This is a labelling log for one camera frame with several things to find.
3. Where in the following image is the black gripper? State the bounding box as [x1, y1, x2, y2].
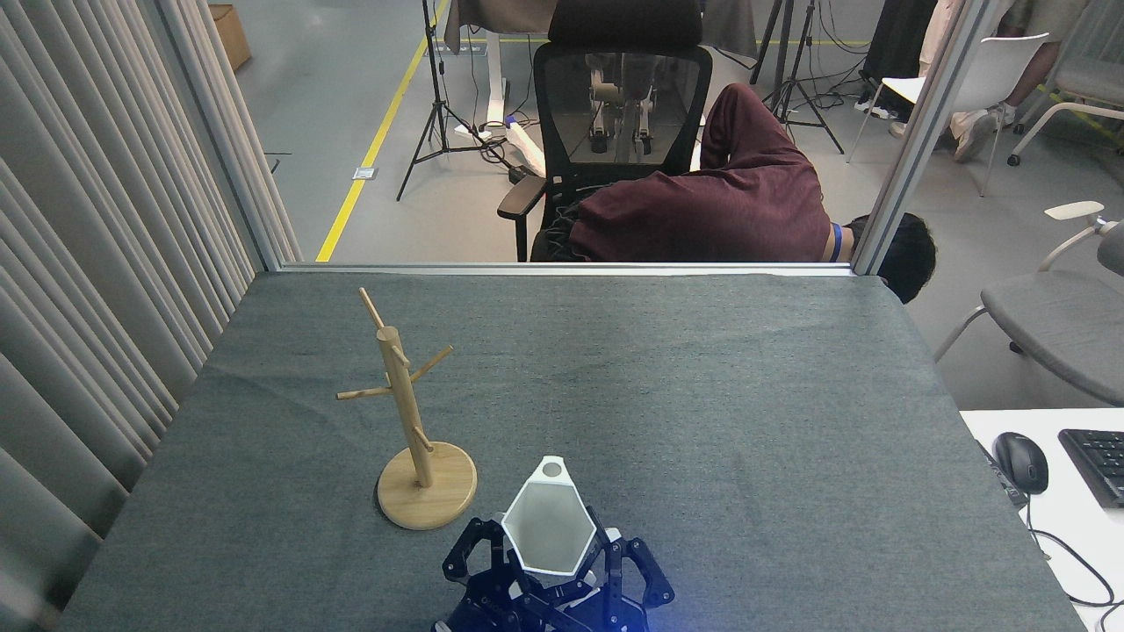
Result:
[435, 518, 675, 632]

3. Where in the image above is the white hexagonal cup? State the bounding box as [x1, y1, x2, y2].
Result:
[501, 456, 600, 578]

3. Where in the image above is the wooden cup rack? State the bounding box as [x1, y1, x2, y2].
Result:
[336, 287, 479, 531]

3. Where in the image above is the grey felt table cover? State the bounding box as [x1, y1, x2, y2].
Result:
[57, 270, 1085, 632]

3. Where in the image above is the black computer mouse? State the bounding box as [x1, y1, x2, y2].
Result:
[993, 432, 1049, 495]

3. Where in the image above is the white-legged covered desk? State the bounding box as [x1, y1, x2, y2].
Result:
[443, 0, 558, 172]

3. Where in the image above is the white desk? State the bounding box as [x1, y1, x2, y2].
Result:
[960, 408, 1124, 632]

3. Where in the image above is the black tripod stand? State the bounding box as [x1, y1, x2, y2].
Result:
[742, 0, 845, 168]
[396, 0, 482, 202]

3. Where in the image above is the black office chair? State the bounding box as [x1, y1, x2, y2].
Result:
[497, 0, 714, 263]

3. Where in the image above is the black keyboard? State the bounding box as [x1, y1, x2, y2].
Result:
[1058, 428, 1124, 509]

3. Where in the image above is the beige pleated curtain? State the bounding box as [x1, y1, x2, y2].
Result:
[0, 0, 299, 632]

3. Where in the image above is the grey chair with white armrest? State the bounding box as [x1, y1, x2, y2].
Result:
[933, 201, 1124, 406]

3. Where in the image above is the background person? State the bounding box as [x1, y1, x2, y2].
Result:
[856, 0, 940, 120]
[889, 0, 1085, 164]

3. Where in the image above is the cardboard box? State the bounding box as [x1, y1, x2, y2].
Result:
[205, 4, 252, 74]

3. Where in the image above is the white plastic chair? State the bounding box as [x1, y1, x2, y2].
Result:
[847, 32, 1050, 198]

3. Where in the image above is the silver frame rail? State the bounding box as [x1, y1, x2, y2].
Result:
[279, 262, 854, 278]

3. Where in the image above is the silver frame post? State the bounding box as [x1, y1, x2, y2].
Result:
[154, 0, 291, 271]
[852, 0, 998, 277]

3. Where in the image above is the grey chair with white frame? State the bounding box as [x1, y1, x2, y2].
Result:
[1007, 0, 1124, 168]

